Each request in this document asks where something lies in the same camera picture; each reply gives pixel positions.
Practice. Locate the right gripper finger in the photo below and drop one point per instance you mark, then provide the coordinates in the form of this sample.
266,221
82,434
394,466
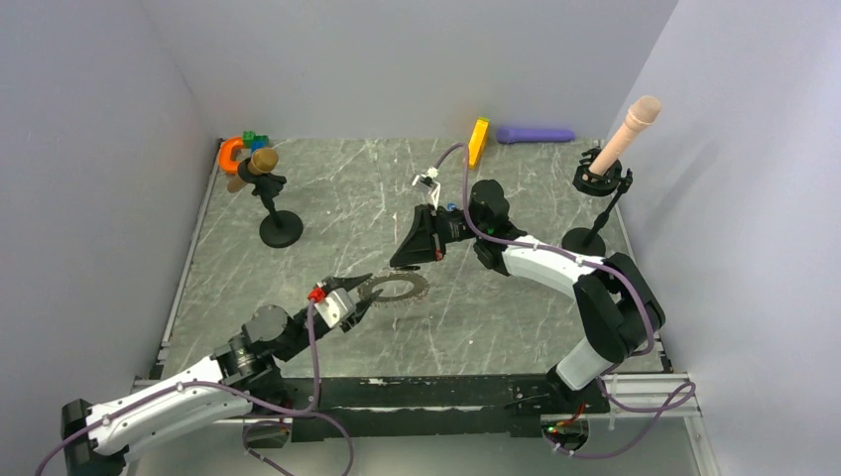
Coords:
419,247
422,219

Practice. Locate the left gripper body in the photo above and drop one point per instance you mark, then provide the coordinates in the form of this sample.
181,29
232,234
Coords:
301,318

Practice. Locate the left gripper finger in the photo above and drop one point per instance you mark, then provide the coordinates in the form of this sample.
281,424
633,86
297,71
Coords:
330,284
362,305

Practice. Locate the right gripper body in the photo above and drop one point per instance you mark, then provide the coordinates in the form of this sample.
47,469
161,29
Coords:
452,226

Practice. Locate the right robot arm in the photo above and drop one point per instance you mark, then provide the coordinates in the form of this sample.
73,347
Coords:
618,310

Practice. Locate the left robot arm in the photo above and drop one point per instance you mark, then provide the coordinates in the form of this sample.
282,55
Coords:
242,374

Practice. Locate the left black microphone stand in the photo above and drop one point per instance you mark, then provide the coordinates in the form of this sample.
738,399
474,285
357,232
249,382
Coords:
280,228

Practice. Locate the yellow block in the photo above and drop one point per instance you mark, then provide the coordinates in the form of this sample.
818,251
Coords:
477,142

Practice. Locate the purple cylinder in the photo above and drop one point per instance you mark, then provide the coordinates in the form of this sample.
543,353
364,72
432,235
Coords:
516,135

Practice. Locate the brown microphone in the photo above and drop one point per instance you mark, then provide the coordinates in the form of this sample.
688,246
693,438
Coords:
261,163

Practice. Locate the blue toy brick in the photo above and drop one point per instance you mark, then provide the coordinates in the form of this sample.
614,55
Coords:
257,145

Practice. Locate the orange horseshoe toy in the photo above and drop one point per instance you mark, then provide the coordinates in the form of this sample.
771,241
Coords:
227,154

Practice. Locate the green toy brick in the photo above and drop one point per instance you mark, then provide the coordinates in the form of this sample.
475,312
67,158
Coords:
249,136

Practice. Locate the beige microphone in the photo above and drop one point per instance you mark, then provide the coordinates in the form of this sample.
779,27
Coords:
640,116

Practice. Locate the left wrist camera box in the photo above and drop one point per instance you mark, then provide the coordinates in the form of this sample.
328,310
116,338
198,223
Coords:
334,308

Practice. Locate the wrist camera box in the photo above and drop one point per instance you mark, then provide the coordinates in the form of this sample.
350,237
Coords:
334,308
429,186

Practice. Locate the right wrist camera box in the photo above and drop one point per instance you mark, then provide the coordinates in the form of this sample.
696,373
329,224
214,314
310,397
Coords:
429,186

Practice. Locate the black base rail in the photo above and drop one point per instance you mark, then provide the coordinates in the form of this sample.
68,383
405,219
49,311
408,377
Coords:
520,405

